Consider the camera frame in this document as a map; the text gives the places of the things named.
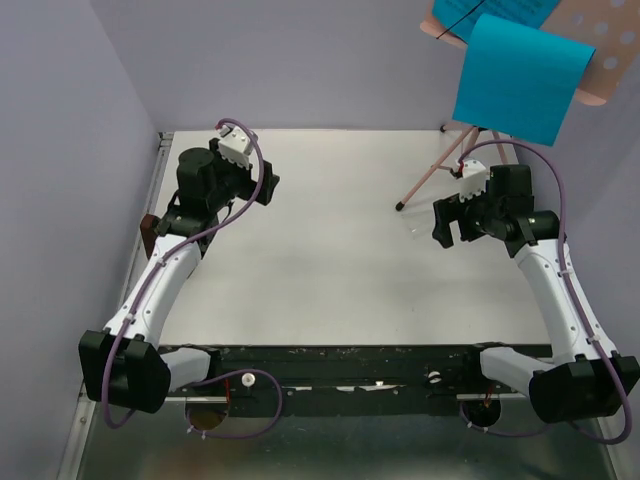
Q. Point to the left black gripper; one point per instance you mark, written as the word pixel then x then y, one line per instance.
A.
pixel 269 181

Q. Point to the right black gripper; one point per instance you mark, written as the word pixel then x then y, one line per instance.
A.
pixel 449 209

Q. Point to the clear plastic metronome cover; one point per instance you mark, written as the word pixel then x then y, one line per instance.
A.
pixel 419 223

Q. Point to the brown wooden metronome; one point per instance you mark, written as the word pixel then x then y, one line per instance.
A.
pixel 148 233

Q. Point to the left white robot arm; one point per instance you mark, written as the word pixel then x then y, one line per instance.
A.
pixel 122 364

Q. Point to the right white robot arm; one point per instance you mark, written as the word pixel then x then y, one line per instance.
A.
pixel 498 202

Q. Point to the blue paper sheet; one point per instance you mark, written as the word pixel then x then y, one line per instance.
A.
pixel 519 80

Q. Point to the blue printed sheet music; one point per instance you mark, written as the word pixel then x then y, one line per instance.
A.
pixel 460 16

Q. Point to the pink music stand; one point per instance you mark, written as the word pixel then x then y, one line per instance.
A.
pixel 611 27

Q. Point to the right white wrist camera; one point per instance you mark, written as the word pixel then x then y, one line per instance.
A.
pixel 473 180

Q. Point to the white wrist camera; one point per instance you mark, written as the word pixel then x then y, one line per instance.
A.
pixel 235 146
pixel 473 180

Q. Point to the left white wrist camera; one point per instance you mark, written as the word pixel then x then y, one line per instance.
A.
pixel 235 146

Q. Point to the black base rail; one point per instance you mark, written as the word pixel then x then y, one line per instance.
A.
pixel 339 381

